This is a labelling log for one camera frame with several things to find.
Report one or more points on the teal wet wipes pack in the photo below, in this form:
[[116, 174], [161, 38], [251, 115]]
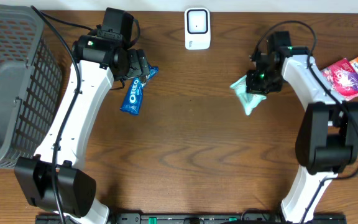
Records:
[[249, 101]]

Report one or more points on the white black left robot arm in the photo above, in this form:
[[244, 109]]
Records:
[[53, 179]]

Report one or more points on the grey plastic mesh basket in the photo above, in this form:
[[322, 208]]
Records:
[[30, 84]]

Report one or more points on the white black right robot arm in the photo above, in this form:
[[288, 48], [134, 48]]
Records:
[[327, 141]]

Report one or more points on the blue Oreo cookie pack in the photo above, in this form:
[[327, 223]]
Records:
[[134, 96]]

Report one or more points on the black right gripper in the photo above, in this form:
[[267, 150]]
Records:
[[257, 86]]

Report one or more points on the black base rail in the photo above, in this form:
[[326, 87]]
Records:
[[253, 217]]

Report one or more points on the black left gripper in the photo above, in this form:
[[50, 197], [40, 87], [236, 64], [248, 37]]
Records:
[[142, 65]]

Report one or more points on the white barcode scanner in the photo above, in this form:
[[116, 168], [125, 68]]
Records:
[[197, 28]]

